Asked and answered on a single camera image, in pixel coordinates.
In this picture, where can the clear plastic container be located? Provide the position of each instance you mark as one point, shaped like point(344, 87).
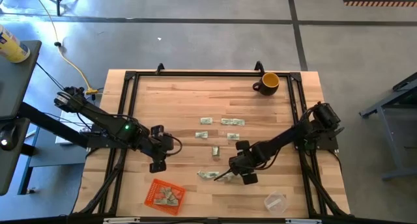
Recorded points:
point(276, 202)

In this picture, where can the black aluminium table frame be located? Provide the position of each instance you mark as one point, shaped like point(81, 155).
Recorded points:
point(211, 73)

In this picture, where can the dark grey panel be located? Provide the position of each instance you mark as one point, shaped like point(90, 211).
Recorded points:
point(9, 172)

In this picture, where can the blue-grey metal table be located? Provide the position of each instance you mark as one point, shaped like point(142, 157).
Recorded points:
point(389, 139)

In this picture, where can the black mug yellow inside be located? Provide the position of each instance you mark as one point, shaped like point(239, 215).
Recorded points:
point(270, 81)

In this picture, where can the black device with light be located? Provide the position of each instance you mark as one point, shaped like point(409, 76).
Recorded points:
point(8, 133)

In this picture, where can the orange slotted plastic basket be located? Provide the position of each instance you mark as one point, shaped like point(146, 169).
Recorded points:
point(153, 189)

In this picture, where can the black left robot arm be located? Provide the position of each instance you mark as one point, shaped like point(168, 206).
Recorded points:
point(104, 120)

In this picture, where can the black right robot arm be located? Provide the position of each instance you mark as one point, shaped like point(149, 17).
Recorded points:
point(286, 136)

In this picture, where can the yellow wipes canister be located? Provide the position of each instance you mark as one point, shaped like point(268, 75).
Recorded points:
point(13, 49)

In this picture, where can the dark grey desk top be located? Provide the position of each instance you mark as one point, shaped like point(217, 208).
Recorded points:
point(16, 84)

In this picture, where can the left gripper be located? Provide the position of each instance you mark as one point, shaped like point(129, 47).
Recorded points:
point(159, 146)

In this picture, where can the black support beam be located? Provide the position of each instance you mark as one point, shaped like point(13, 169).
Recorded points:
point(49, 123)

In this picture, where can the black tripod stand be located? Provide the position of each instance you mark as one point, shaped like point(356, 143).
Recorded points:
point(58, 2)

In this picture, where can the white flat box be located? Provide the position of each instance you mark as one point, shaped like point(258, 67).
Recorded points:
point(65, 140)

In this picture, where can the blue metal stand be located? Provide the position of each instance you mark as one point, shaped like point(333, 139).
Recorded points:
point(24, 178)

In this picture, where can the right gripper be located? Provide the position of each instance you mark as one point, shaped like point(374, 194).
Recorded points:
point(247, 160)

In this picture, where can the white bracket strip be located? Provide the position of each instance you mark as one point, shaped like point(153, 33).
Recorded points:
point(120, 220)
point(303, 221)

